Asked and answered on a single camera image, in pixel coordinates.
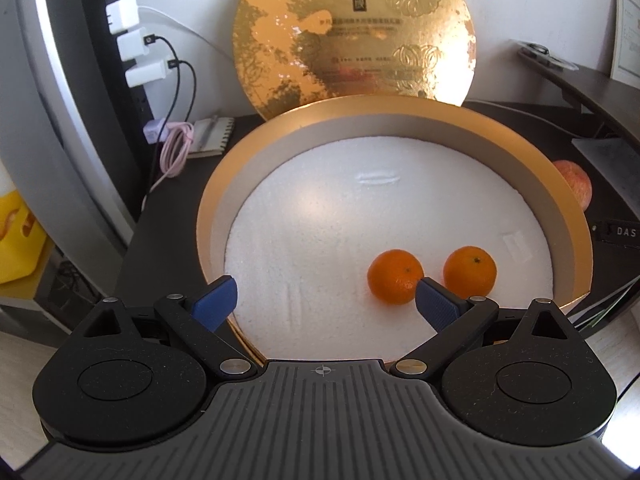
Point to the grey computer case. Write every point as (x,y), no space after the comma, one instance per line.
(45,110)

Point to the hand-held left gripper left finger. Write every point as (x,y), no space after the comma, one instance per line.
(217,302)

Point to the gold gift box lid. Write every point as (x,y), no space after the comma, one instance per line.
(350,35)

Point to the yellow plastic basket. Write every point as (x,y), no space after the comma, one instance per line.
(20,240)

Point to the stack of booklets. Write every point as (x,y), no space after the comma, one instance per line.
(607,305)

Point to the white charger plug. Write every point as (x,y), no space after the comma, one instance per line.
(134,45)
(122,15)
(147,72)

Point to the black power strip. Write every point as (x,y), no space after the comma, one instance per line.
(136,105)

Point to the dark wooden riser shelf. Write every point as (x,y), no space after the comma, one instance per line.
(590,85)

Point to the white framed certificate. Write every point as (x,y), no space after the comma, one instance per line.
(627,35)

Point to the red apple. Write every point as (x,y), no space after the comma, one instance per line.
(575,180)

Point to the spiral notebook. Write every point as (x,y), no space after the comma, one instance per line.
(212,135)

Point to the clear plastic tray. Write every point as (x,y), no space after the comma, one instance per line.
(547,55)

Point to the purple charger plug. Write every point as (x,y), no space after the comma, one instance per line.
(154,130)

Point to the small orange mandarin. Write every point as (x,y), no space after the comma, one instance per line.
(392,275)
(470,270)

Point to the gold gift box base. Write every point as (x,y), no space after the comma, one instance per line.
(250,160)

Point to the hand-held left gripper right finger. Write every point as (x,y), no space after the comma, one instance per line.
(437,305)

